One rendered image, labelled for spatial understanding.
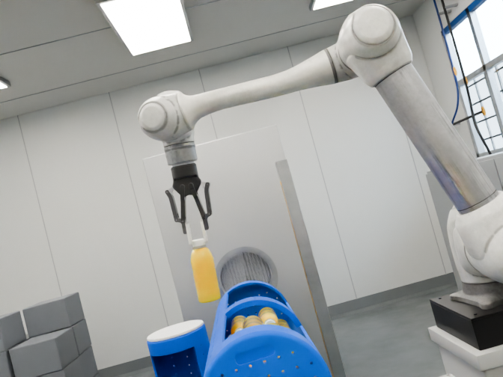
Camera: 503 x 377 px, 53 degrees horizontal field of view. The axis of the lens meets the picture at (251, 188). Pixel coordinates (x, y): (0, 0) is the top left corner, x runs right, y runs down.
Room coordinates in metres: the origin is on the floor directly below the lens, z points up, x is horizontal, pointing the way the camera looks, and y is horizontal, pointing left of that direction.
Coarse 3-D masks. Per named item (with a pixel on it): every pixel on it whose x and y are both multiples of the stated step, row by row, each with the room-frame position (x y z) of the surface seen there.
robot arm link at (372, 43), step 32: (352, 32) 1.13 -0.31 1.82; (384, 32) 1.11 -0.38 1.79; (352, 64) 1.21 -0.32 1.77; (384, 64) 1.16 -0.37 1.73; (384, 96) 1.21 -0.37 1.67; (416, 96) 1.17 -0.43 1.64; (416, 128) 1.18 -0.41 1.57; (448, 128) 1.17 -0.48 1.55; (448, 160) 1.17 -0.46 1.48; (448, 192) 1.20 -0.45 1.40; (480, 192) 1.16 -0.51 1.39; (480, 224) 1.15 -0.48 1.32; (480, 256) 1.17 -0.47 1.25
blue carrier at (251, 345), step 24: (240, 288) 1.92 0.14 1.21; (264, 288) 1.93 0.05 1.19; (216, 312) 1.81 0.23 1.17; (240, 312) 1.92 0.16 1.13; (288, 312) 1.47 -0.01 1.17; (216, 336) 1.27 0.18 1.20; (240, 336) 1.07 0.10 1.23; (264, 336) 1.06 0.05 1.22; (288, 336) 1.07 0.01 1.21; (216, 360) 1.06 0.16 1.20; (240, 360) 1.06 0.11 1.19; (264, 360) 1.06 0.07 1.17; (288, 360) 1.07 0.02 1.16; (312, 360) 1.07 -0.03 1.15
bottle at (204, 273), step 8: (192, 248) 1.46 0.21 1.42; (200, 248) 1.45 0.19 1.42; (208, 248) 1.47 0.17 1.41; (192, 256) 1.45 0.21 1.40; (200, 256) 1.44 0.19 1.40; (208, 256) 1.45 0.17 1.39; (192, 264) 1.45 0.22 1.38; (200, 264) 1.44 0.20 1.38; (208, 264) 1.44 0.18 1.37; (200, 272) 1.44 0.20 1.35; (208, 272) 1.44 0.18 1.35; (200, 280) 1.44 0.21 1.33; (208, 280) 1.44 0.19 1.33; (216, 280) 1.46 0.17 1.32; (200, 288) 1.44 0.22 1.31; (208, 288) 1.44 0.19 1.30; (216, 288) 1.46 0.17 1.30; (200, 296) 1.45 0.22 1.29; (208, 296) 1.44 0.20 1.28; (216, 296) 1.45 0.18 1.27
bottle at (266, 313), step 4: (264, 308) 1.85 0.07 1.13; (268, 308) 1.84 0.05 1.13; (260, 312) 1.83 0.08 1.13; (264, 312) 1.79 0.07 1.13; (268, 312) 1.77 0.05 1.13; (272, 312) 1.79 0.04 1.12; (260, 316) 1.77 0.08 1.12; (264, 316) 1.74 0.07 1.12; (268, 316) 1.73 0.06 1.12; (272, 316) 1.73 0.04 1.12; (276, 316) 1.75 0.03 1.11; (264, 320) 1.72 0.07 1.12; (276, 320) 1.73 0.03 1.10
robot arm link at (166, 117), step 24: (288, 72) 1.37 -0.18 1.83; (312, 72) 1.36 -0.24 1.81; (168, 96) 1.24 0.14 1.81; (192, 96) 1.26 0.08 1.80; (216, 96) 1.26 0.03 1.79; (240, 96) 1.29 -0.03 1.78; (264, 96) 1.35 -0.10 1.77; (144, 120) 1.20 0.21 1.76; (168, 120) 1.20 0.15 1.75; (192, 120) 1.26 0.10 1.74
